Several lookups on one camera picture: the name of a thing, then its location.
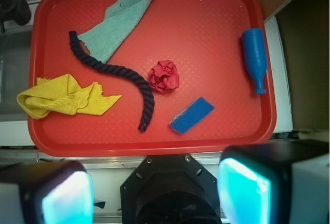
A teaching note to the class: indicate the blue sponge block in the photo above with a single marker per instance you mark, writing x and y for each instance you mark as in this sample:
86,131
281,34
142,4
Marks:
191,116

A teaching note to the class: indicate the red plastic tray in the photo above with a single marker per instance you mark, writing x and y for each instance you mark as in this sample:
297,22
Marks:
201,37

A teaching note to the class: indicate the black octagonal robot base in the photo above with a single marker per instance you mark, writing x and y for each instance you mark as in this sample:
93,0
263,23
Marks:
170,189

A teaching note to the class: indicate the black clamp knob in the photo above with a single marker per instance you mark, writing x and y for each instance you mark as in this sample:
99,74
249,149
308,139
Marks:
14,10

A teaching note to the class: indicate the blue plastic bottle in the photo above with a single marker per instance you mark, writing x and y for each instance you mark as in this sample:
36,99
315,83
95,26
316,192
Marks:
255,57

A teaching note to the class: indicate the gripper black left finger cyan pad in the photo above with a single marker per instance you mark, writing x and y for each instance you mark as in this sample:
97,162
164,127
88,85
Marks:
50,192

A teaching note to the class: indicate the light green cloth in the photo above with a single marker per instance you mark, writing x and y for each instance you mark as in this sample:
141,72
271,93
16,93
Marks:
120,19

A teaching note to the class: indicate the crumpled red cloth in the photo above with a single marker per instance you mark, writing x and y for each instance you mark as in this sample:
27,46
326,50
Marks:
164,76

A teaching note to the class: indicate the yellow cloth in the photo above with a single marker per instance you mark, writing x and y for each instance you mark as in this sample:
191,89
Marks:
64,95

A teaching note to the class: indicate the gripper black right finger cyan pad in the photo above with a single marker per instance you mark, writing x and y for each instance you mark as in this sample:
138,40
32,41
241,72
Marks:
275,182

